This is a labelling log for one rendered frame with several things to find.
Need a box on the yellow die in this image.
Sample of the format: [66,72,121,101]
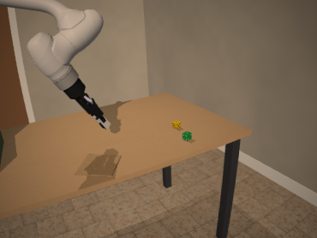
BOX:
[172,121,181,129]

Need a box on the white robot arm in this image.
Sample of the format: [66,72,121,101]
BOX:
[0,0,104,91]

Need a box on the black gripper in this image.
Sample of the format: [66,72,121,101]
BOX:
[64,78,111,129]

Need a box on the green die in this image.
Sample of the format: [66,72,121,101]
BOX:
[182,131,192,141]

